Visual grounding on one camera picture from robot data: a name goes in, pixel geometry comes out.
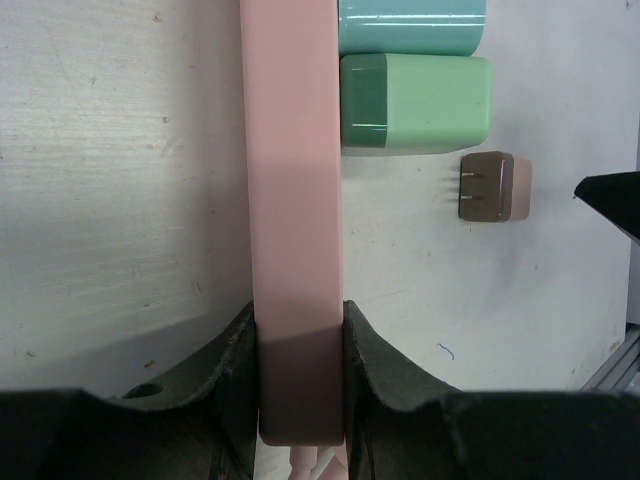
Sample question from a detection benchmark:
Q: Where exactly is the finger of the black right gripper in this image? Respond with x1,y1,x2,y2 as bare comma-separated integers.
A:
574,171,640,240

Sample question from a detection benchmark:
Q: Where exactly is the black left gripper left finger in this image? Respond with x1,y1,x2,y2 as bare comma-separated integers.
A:
1,304,259,479

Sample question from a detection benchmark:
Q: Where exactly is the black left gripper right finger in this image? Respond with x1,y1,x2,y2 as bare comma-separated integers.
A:
343,301,639,479

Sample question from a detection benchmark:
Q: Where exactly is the brown-pink plug block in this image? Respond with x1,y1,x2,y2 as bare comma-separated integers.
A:
458,151,533,223

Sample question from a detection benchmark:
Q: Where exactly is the teal plug block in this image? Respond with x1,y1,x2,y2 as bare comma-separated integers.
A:
338,0,487,56

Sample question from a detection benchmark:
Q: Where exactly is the long pink power strip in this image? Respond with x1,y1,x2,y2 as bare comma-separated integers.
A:
240,1,344,446

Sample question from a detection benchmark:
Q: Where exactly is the aluminium right side rail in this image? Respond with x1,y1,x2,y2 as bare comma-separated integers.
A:
582,324,639,391

